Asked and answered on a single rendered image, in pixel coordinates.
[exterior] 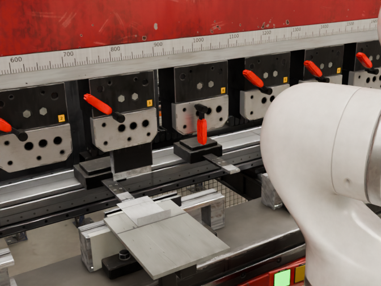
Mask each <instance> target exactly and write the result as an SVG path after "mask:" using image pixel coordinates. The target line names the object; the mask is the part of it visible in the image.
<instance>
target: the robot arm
mask: <svg viewBox="0 0 381 286"><path fill-rule="evenodd" d="M260 150H261V156H262V160H263V163H264V167H265V169H266V172H267V174H268V177H269V179H270V181H271V183H272V185H273V187H274V188H275V190H276V191H277V193H278V195H279V197H280V198H281V200H282V202H283V203H284V205H285V207H286V208H287V210H288V211H289V213H290V214H291V216H292V218H293V219H294V221H295V222H296V224H297V226H298V227H299V229H300V230H301V232H302V234H303V237H304V240H305V244H306V265H305V275H304V286H381V218H379V217H378V216H377V215H376V214H375V213H374V212H373V211H372V210H371V209H369V208H368V207H367V206H366V205H365V204H364V203H363V201H364V202H367V203H370V204H374V205H378V206H380V207H381V90H380V89H372V88H367V87H358V86H349V85H339V84H334V83H322V82H306V83H300V84H297V85H294V86H291V87H289V88H288V89H286V90H284V91H283V92H281V93H280V94H279V95H278V96H277V97H276V98H275V99H274V100H273V101H272V103H271V104H270V106H269V107H268V109H267V111H266V114H265V116H264V119H263V123H262V127H261V133H260Z"/></svg>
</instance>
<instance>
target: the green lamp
mask: <svg viewBox="0 0 381 286"><path fill-rule="evenodd" d="M289 283H290V270H287V271H284V272H280V273H278V274H275V280H274V286H286V285H289Z"/></svg>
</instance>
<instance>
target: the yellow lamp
mask: <svg viewBox="0 0 381 286"><path fill-rule="evenodd" d="M304 275H305V265H304V266H300V267H297V268H296V269H295V283H296V282H299V281H302V280H304Z"/></svg>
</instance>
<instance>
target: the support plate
mask: <svg viewBox="0 0 381 286"><path fill-rule="evenodd" d="M157 205H159V206H160V207H161V208H162V209H163V210H164V211H165V210H168V209H171V216H175V215H178V216H175V217H172V218H168V219H166V220H162V221H159V222H155V223H153V224H150V225H146V226H143V227H140V228H137V227H138V226H137V225H136V224H135V223H134V222H133V221H132V220H131V219H130V218H129V217H128V216H127V215H126V214H125V213H121V214H117V215H115V216H111V217H107V218H104V219H103V220H104V223H105V224H106V226H107V227H109V229H110V230H111V231H112V232H113V234H114V235H115V236H116V237H117V238H118V239H119V240H120V242H121V243H122V244H123V245H124V246H125V247H126V249H127V250H128V251H129V252H130V253H131V254H132V256H133V257H134V258H135V259H136V260H137V262H138V263H139V264H140V265H141V266H142V267H143V268H144V270H145V271H146V272H147V273H148V274H149V275H150V276H151V278H152V279H153V280H155V279H158V278H160V277H163V276H166V275H169V274H171V273H174V272H176V271H180V270H182V269H185V268H187V267H190V266H193V265H195V264H198V263H201V262H203V261H206V260H208V259H211V258H214V257H216V256H219V255H222V254H225V253H227V252H230V247H229V246H227V245H226V244H225V243H224V242H223V241H221V240H220V239H219V238H218V237H216V236H215V235H214V234H213V233H212V232H210V231H209V230H207V228H205V227H204V226H203V225H201V224H200V223H199V222H198V221H196V220H195V219H194V218H193V217H192V216H190V215H189V214H187V213H185V211H184V210H183V209H181V208H180V207H179V206H178V205H176V204H175V203H174V202H173V201H172V200H166V201H163V202H160V203H157ZM182 213H185V214H182ZM179 214H181V215H179ZM132 226H134V227H135V228H136V229H133V227H132ZM130 229H133V230H130ZM126 230H130V231H127V232H124V231H126ZM120 232H123V233H120ZM117 233H120V234H117Z"/></svg>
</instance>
